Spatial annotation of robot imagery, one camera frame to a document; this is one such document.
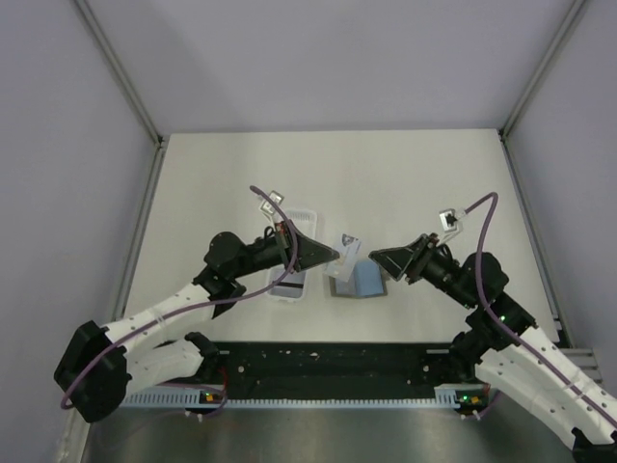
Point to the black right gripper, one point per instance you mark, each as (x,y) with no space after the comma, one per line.
(410,259)

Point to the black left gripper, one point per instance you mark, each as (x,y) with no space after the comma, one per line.
(310,254)

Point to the grey card holder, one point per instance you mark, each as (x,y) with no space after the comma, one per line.
(366,281)

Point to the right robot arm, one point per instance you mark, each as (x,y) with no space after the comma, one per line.
(506,348)

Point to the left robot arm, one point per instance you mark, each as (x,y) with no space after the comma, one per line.
(103,364)

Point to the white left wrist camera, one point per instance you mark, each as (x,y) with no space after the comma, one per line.
(268,206)

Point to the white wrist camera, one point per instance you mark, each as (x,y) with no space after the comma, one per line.
(451,220)
(268,206)

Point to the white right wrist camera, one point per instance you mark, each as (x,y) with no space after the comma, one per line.
(451,220)

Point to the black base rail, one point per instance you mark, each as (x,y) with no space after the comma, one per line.
(338,370)

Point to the white slotted cable duct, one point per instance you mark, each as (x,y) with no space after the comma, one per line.
(170,398)

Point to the right aluminium frame post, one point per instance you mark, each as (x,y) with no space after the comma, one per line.
(557,43)

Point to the aluminium frame post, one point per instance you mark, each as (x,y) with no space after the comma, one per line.
(113,62)
(557,43)

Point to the left aluminium frame post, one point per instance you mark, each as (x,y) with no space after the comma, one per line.
(113,62)

